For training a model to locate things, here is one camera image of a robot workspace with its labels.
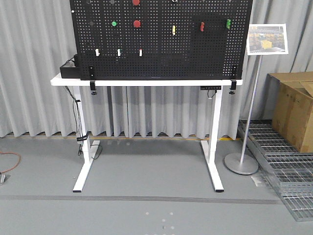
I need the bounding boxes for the lower red mushroom button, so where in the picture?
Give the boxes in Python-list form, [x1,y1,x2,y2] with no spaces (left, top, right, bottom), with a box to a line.
[133,20,141,28]

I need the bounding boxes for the red mushroom button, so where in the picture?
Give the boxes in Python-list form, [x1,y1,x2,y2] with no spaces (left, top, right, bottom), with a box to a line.
[133,20,141,28]
[132,0,140,6]

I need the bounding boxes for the upper red mushroom button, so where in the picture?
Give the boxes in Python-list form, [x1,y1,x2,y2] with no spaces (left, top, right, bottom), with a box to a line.
[132,0,140,6]

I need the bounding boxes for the desk height control panel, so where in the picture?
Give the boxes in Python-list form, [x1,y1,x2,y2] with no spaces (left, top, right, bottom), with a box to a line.
[200,86,222,91]

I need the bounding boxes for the white standing desk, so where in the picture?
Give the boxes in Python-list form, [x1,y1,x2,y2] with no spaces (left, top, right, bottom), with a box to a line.
[50,74,243,192]

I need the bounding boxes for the left black table clamp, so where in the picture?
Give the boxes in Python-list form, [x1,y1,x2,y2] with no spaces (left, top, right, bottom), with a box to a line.
[89,66,97,95]

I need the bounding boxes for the black table clamp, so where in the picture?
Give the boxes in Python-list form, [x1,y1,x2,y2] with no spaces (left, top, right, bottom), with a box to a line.
[89,66,97,95]
[229,65,237,95]

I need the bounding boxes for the right black table clamp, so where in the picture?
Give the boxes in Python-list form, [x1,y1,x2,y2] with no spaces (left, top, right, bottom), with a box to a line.
[229,65,237,95]

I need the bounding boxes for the black perforated pegboard panel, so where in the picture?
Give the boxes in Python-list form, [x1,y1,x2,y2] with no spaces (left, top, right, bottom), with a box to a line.
[69,0,253,80]

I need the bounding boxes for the black box on desk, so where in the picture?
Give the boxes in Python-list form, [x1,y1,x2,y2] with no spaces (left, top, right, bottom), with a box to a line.
[60,54,81,79]

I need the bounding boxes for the cardboard box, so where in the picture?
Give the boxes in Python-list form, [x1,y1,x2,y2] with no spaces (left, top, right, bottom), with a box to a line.
[269,71,313,153]

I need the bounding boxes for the silver sign stand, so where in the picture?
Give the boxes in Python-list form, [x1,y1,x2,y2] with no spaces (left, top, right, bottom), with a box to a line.
[224,23,289,175]

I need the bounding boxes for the metal floor grating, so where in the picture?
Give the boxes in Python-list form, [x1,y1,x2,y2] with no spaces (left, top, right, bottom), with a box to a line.
[247,120,313,221]

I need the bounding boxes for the grey curtain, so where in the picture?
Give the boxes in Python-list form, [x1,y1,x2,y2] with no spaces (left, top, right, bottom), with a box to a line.
[0,0,313,138]

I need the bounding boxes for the black desk cables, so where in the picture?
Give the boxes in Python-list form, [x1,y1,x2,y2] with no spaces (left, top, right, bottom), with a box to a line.
[64,86,103,160]

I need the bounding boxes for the yellow toggle switch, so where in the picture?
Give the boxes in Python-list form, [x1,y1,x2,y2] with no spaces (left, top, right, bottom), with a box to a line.
[172,25,176,36]

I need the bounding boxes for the green toggle switch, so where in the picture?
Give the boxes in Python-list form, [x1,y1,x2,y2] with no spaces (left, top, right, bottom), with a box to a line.
[226,19,231,29]

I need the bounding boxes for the orange floor cable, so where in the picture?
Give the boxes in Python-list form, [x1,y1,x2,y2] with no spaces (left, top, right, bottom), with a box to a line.
[0,151,22,174]

